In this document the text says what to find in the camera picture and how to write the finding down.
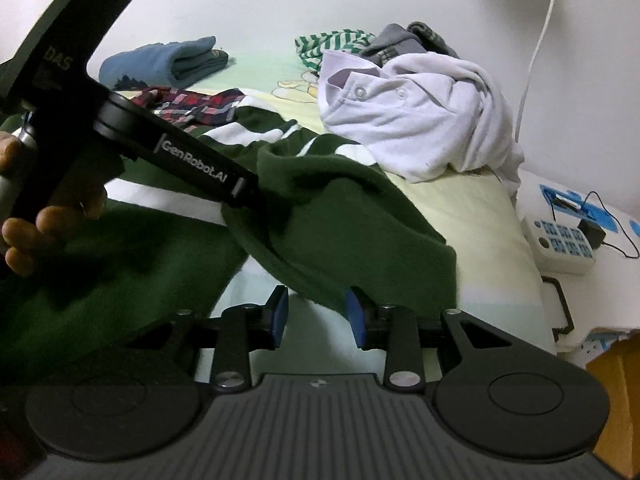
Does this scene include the green white striped jacket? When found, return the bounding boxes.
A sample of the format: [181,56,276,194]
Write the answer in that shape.
[1,106,457,367]

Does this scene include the person's left hand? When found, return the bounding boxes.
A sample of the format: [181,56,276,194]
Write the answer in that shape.
[1,131,107,276]

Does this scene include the pastel cartoon bed sheet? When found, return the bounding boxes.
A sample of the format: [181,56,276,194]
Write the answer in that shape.
[195,58,555,374]

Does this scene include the folded blue sweater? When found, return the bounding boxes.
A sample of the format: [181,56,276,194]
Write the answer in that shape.
[98,36,229,90]

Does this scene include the white power strip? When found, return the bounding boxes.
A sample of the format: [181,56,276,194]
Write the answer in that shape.
[521,216,596,275]

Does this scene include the white crumpled shirt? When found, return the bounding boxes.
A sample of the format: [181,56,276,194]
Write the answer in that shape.
[318,51,524,196]

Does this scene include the green white striped shirt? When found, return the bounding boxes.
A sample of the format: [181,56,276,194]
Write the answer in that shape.
[294,28,376,73]

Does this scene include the cardboard box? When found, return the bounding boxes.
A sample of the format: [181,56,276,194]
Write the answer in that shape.
[587,334,639,479]

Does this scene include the grey garment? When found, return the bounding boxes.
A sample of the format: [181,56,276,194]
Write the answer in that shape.
[359,22,459,66]

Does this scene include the black charger with cable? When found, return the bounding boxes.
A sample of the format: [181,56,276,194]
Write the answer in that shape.
[546,190,640,261]

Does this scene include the white hanging cable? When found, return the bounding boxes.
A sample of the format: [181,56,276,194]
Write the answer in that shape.
[513,0,564,141]

